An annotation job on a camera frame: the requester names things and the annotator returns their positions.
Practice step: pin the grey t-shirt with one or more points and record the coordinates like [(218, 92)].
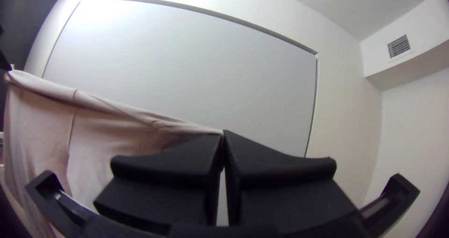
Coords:
[(105, 139)]

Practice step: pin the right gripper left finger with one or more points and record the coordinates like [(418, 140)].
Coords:
[(168, 182)]

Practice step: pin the wall air vent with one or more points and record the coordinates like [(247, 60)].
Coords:
[(399, 46)]

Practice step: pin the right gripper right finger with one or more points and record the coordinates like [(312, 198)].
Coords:
[(280, 189)]

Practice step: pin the large white wall board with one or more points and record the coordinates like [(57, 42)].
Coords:
[(182, 73)]

